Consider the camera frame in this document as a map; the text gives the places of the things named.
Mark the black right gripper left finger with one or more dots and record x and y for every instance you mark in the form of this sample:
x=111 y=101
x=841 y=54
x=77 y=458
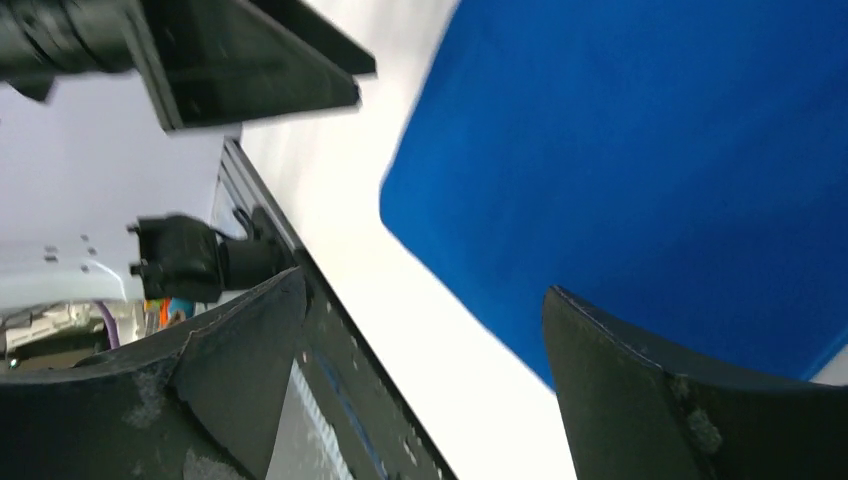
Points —
x=200 y=400

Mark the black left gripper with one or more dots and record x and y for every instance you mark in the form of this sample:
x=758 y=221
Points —
x=211 y=63

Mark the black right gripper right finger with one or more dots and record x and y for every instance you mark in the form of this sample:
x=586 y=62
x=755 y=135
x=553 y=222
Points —
x=637 y=406

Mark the blue printed t shirt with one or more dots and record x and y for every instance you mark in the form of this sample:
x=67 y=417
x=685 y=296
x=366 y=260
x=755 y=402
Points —
x=681 y=165

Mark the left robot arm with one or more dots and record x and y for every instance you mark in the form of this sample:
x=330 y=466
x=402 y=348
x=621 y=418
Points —
x=117 y=109

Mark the white slotted cable duct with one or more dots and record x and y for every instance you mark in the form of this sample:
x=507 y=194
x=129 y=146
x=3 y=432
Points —
x=323 y=435

